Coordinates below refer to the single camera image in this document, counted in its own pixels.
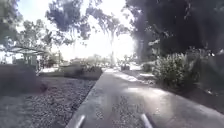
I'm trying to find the low dark hedge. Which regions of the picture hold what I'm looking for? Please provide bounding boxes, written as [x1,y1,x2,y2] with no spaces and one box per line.
[59,64,104,81]

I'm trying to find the tall thin tree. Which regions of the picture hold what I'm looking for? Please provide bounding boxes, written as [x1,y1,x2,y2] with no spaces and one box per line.
[86,6,131,68]

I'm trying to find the grey concrete path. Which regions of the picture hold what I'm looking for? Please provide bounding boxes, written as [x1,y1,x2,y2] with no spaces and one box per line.
[64,68,224,128]

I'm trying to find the green bush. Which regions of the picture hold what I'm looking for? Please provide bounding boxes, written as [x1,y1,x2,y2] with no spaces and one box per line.
[151,52,194,88]

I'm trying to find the robot's own part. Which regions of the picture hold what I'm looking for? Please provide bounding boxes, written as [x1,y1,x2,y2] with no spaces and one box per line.
[73,114,87,128]
[139,113,154,128]

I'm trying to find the brown mulch ground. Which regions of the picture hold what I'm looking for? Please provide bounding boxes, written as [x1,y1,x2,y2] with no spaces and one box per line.
[123,68,224,114]
[0,74,101,128]

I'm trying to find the group of dark trees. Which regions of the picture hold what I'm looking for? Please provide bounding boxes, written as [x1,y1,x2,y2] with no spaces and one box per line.
[124,0,224,64]

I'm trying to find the flat-roofed shelter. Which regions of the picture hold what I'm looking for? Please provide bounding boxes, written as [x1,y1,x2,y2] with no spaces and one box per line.
[4,45,48,71]

